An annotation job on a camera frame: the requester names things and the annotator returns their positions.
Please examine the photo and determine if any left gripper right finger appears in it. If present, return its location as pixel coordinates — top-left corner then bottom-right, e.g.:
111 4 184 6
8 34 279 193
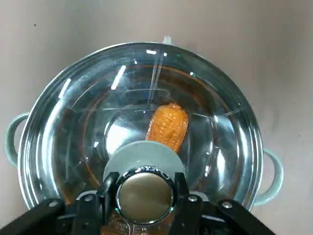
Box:
171 172 284 235

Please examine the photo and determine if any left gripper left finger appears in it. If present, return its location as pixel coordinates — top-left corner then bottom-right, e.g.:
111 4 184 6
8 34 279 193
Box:
16 172 118 235

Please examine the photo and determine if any orange corn cob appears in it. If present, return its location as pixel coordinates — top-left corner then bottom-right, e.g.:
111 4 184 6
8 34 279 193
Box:
101 103 189 235

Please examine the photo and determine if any glass lid with chrome knob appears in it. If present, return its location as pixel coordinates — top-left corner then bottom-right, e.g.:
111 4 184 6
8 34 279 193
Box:
18 43 264 235

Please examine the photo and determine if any pale green steel pot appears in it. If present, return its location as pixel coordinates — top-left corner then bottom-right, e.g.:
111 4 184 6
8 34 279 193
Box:
4 36 284 235

